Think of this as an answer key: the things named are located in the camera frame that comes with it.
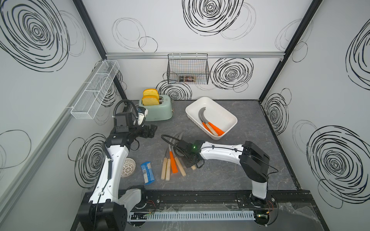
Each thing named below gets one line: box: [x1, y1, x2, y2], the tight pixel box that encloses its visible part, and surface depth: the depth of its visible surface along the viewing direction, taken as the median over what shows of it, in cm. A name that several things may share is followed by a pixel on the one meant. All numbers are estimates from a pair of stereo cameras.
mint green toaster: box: [138, 94, 174, 122], surface depth 101 cm
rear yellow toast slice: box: [142, 88, 160, 98], surface depth 98 cm
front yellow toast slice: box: [142, 95, 160, 106], surface depth 98 cm
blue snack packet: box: [140, 161, 156, 186], surface depth 84 cm
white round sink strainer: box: [120, 157, 137, 179], surface depth 85 cm
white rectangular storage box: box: [185, 96, 238, 141], surface depth 111 cm
